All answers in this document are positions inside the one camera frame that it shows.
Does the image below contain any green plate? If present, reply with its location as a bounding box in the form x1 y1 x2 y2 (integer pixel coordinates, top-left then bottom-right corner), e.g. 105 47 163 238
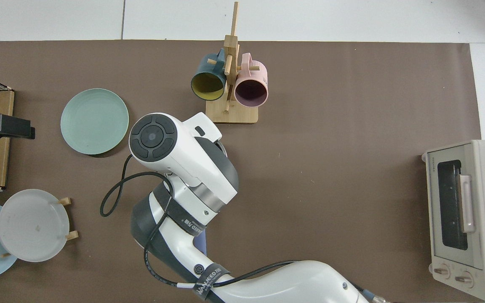
60 88 130 155

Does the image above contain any wooden plate rack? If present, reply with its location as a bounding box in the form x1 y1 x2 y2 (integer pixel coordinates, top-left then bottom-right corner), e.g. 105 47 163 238
0 197 79 258

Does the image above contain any white plate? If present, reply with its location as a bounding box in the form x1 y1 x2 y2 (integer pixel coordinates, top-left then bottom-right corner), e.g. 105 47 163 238
0 189 70 263

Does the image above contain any dark teal cup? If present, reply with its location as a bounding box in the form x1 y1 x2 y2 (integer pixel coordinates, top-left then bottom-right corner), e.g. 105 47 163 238
190 48 227 101

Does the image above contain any wooden cup stand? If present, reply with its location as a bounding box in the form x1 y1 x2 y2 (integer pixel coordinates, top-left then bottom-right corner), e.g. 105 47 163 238
205 1 261 124

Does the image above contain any pink ribbed cup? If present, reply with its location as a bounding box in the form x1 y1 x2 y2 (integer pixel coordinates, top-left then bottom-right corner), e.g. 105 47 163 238
234 53 269 107

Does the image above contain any brown table cloth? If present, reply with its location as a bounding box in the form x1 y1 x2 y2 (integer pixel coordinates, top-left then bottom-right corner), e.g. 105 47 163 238
0 40 481 303

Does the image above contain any black pot with blue handle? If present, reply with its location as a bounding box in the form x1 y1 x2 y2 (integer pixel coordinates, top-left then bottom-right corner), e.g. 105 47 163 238
192 141 229 256

